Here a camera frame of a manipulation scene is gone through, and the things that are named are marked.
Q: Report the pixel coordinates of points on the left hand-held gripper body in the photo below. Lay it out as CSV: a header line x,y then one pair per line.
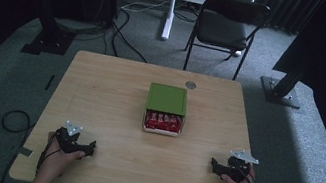
x,y
67,139

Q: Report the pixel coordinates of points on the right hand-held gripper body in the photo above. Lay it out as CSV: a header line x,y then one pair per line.
x,y
236,170

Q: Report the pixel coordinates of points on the row of red packets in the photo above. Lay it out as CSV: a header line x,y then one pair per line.
x,y
163,122

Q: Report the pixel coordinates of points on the green drawer box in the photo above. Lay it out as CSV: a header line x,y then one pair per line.
x,y
167,99

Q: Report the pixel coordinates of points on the person's left hand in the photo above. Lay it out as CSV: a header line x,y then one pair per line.
x,y
55,162

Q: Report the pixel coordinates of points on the grey tape piece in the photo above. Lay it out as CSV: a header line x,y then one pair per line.
x,y
25,151

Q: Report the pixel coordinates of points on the black tape strip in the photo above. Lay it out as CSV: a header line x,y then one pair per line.
x,y
50,82

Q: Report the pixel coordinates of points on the grey round table grommet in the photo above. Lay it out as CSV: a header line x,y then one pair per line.
x,y
191,85

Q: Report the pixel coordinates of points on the black metal stand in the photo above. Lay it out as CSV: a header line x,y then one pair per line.
x,y
281,92
48,41

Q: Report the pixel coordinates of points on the black folding chair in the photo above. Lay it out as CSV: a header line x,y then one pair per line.
x,y
221,27

